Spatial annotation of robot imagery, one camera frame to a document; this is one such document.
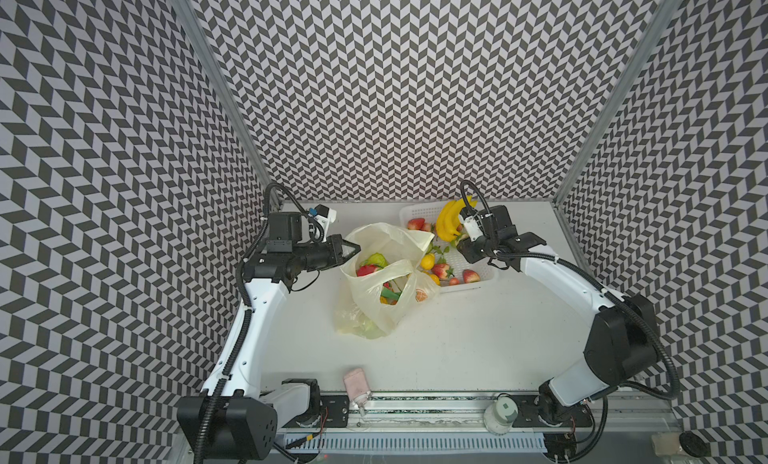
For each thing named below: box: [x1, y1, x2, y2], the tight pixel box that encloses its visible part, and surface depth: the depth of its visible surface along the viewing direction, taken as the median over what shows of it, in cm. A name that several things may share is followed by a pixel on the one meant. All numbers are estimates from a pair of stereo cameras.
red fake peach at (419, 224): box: [407, 218, 431, 232], surface depth 106 cm
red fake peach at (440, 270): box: [432, 263, 450, 279], surface depth 96 cm
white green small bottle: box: [484, 396, 518, 435], surface depth 66 cm
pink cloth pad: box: [343, 368, 370, 401], surface depth 72 cm
